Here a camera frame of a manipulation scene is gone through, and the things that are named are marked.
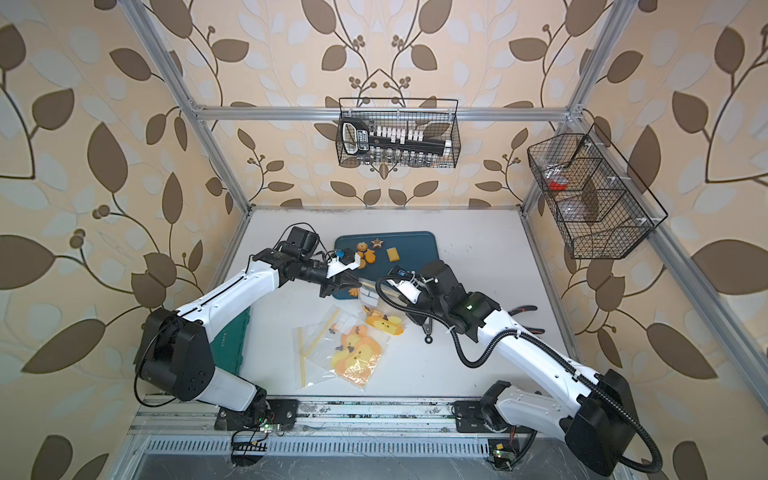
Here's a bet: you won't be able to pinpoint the green box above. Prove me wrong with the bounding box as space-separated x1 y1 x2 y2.
210 309 250 376

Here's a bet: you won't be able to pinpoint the yellow square cookie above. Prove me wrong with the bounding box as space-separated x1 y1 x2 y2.
387 247 400 263

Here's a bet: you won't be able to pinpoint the orange cookie cluster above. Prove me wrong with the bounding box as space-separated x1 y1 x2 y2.
357 250 376 269

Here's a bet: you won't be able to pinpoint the teal tray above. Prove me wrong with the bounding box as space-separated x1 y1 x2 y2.
334 231 439 281

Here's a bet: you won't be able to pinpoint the right wire basket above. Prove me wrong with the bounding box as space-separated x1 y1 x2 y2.
527 124 668 260

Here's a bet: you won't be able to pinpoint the orange handled pliers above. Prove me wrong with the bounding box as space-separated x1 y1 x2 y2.
508 305 546 335

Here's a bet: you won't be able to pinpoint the clear zip bag yellow strip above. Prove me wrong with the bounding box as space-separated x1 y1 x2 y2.
293 307 341 389

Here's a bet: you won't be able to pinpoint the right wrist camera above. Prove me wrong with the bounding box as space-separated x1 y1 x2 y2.
389 267 422 305

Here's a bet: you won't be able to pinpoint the clear duck zip bag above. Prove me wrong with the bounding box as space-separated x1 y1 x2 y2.
358 297 405 337

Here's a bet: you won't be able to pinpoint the black corrugated cable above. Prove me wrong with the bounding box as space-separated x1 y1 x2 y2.
374 275 664 475

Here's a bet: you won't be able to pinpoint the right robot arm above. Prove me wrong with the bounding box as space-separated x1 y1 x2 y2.
385 260 637 476

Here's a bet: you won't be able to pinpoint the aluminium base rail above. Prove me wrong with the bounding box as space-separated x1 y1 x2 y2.
128 396 492 437

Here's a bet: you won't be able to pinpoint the red item in basket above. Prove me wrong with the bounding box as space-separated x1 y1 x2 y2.
546 176 569 192

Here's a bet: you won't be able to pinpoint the orange duck zip bag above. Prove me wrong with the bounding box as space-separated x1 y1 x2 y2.
330 324 388 388

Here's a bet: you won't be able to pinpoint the wire basket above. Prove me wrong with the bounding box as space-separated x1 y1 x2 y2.
527 124 668 260
335 96 461 169

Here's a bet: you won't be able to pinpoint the black tongs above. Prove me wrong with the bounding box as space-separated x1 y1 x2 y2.
422 317 433 345

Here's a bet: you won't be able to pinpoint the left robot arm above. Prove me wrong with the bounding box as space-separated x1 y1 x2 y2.
134 225 362 412

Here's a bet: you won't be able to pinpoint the back wire basket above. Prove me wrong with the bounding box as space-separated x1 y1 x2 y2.
335 96 461 169

